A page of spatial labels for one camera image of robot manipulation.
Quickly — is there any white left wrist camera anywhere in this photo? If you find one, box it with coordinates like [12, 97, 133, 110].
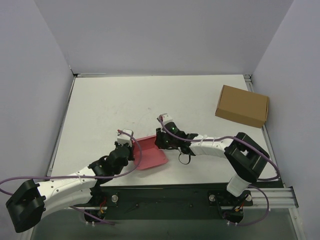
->
[116, 129, 134, 147]

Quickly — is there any pink paper box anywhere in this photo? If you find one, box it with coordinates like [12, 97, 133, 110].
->
[133, 135, 169, 171]

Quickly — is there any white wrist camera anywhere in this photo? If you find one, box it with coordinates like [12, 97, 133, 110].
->
[158, 113, 173, 125]
[116, 129, 134, 147]

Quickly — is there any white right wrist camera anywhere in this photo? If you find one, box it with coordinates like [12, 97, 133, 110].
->
[158, 113, 173, 125]

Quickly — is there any aluminium frame rail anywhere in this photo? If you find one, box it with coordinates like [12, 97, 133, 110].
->
[248, 187, 299, 209]

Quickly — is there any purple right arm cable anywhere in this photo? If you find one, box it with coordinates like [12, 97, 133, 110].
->
[158, 114, 281, 181]

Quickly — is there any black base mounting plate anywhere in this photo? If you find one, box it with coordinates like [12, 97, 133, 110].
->
[72, 183, 253, 222]

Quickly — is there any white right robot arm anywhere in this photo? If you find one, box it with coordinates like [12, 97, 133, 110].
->
[155, 122, 269, 197]

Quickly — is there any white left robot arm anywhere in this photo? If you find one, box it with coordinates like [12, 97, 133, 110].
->
[5, 141, 134, 233]

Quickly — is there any brown cardboard box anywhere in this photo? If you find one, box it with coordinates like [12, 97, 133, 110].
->
[215, 85, 269, 129]

